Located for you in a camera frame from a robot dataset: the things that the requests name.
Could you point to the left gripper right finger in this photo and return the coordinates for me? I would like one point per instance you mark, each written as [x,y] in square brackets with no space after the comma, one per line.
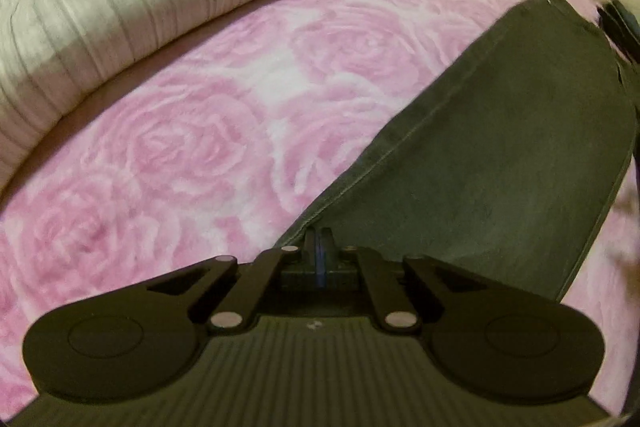
[364,272]

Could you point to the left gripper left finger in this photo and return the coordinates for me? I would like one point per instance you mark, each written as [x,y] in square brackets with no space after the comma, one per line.
[280,281]

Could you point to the dark grey jeans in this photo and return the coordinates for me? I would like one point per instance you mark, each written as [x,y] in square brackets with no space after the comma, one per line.
[507,165]

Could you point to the pink rose bedspread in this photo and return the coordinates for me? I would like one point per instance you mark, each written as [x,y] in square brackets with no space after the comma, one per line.
[116,252]

